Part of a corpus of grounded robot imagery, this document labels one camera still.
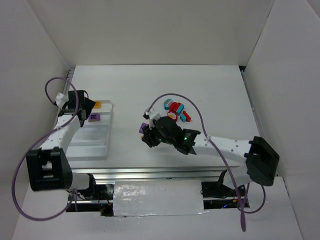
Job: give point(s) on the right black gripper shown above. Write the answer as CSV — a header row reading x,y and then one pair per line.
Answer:
x,y
148,136

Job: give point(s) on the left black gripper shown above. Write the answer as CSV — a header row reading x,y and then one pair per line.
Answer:
x,y
83,113

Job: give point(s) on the purple lego brick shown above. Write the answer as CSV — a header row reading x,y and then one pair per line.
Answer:
x,y
142,127

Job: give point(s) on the small yellow lego brick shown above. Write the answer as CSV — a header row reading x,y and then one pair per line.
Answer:
x,y
97,105

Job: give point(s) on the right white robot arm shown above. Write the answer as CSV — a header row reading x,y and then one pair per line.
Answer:
x,y
258,161

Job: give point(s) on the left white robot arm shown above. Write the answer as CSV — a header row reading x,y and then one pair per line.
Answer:
x,y
48,166

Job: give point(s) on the white compartment sorting tray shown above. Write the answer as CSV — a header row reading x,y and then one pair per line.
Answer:
x,y
91,142

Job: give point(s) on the red white flower lego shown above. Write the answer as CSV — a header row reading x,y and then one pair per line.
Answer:
x,y
173,115

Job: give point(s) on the teal printed round lego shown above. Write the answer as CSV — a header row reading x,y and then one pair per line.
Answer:
x,y
167,103

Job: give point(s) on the red lego brick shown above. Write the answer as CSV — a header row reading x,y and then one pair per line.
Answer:
x,y
174,107

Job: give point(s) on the teal red small lego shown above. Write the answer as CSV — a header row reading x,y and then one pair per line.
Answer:
x,y
185,117

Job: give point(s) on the teal lego brick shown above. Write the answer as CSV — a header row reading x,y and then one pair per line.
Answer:
x,y
179,109

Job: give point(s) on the white foil cover panel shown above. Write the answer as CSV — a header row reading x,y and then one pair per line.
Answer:
x,y
157,198

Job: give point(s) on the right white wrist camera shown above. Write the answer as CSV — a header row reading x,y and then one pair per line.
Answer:
x,y
151,115

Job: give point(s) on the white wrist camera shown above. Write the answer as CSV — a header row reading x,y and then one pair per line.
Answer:
x,y
60,100
151,115

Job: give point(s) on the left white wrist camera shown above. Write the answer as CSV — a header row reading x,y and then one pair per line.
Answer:
x,y
60,100

